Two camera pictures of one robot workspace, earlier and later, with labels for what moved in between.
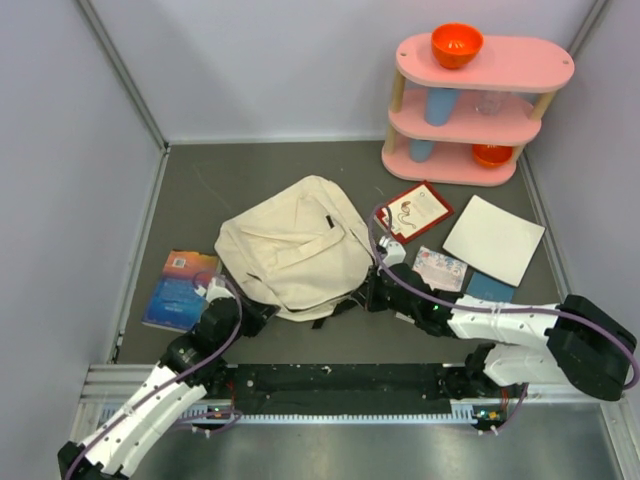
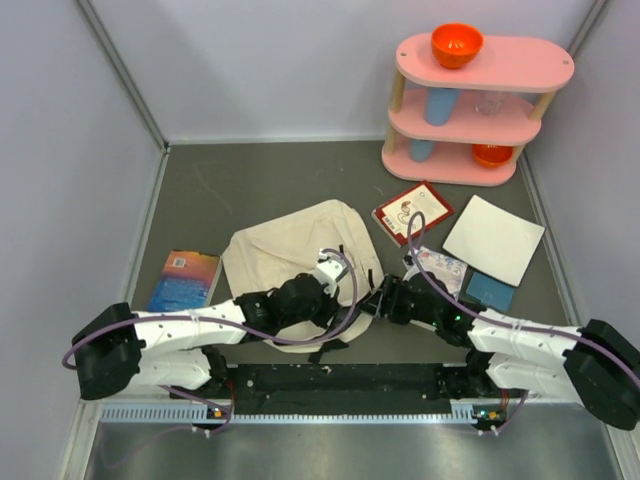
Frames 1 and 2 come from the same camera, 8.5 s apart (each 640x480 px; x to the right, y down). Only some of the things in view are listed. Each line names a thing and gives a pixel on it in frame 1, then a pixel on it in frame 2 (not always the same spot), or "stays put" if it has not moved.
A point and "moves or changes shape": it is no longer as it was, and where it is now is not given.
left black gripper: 258,315 → 330,306
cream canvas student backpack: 301,246 moves or changes shape
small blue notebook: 482,286 stays put
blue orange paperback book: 173,302 stays put
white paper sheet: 494,240 stays put
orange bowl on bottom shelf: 492,155 stays put
